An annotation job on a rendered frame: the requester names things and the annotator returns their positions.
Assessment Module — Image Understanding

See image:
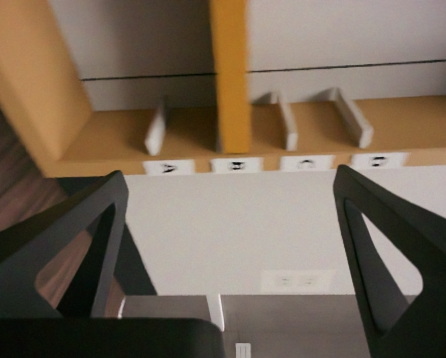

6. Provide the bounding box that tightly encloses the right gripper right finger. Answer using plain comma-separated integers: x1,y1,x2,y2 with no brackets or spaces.
332,164,446,358

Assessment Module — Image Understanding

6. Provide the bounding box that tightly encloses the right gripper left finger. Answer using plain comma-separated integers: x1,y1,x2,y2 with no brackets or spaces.
0,170,129,318

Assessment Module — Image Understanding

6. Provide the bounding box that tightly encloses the tan wooden wall rack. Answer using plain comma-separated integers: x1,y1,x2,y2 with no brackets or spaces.
0,0,446,179

